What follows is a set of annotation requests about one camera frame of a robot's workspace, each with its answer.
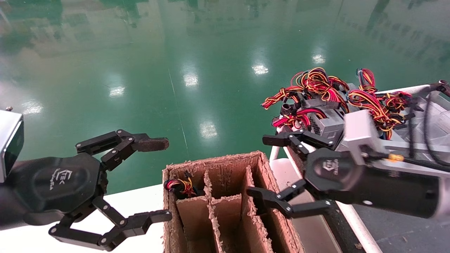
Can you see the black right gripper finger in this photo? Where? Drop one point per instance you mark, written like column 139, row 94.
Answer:
column 309, row 138
column 270, row 200

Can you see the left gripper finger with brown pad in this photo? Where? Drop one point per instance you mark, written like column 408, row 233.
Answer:
column 123, row 144

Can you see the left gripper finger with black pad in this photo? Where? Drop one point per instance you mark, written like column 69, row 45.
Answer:
column 137, row 223

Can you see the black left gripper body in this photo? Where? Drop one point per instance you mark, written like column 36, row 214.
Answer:
column 56, row 182

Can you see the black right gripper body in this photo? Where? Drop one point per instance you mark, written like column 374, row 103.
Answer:
column 330, row 175

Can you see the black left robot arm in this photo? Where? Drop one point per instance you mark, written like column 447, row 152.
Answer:
column 10, row 207

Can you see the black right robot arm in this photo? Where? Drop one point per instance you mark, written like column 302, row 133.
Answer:
column 397, row 189

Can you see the black pipe joint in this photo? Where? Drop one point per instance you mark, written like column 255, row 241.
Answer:
column 287, row 108
column 443, row 87

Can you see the short white pipe leg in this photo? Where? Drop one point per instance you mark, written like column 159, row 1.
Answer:
column 274, row 153

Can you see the brown cardboard box with dividers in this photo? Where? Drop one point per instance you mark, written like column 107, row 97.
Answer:
column 225, row 182

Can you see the clear plastic tray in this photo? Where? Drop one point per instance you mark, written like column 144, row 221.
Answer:
column 441, row 102
column 437, row 126

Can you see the white rail pipe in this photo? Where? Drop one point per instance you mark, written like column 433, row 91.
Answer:
column 337, row 225

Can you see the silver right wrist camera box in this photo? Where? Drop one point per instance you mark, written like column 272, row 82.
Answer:
column 362, row 133

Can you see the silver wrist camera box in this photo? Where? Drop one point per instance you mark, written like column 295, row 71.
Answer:
column 362, row 133
column 8, row 140

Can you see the long white pipe rail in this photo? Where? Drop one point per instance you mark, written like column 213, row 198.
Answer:
column 360, row 228

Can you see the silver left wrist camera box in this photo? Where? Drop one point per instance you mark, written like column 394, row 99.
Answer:
column 8, row 140

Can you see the white pipe rail black end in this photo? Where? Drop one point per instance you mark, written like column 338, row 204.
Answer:
column 415, row 88

